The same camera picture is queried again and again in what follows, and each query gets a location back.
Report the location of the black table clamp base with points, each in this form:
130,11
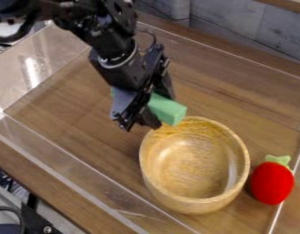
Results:
19,220

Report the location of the clear acrylic tray enclosure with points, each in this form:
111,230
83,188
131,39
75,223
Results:
75,160

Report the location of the red toy strawberry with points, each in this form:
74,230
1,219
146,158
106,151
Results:
270,181

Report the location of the green rectangular stick block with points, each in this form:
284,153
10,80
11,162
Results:
168,109

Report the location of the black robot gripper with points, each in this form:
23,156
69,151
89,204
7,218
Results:
142,73

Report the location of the brown wooden bowl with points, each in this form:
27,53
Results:
194,165

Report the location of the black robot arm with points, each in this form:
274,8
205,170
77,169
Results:
103,24

